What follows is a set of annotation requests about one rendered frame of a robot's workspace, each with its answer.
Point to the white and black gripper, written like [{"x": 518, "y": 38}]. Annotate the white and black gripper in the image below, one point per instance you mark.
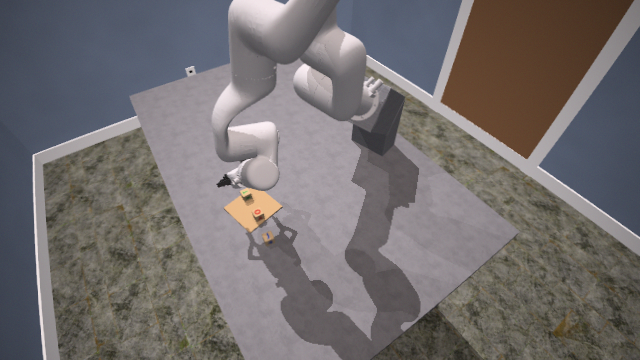
[{"x": 228, "y": 180}]

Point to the tan flat mat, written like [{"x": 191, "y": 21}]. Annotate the tan flat mat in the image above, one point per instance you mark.
[{"x": 241, "y": 211}]

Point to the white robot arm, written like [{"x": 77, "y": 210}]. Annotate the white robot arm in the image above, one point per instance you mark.
[{"x": 335, "y": 63}]

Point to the wooden letter block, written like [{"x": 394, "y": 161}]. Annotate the wooden letter block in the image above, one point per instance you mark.
[
  {"x": 268, "y": 238},
  {"x": 258, "y": 214},
  {"x": 246, "y": 194}
]

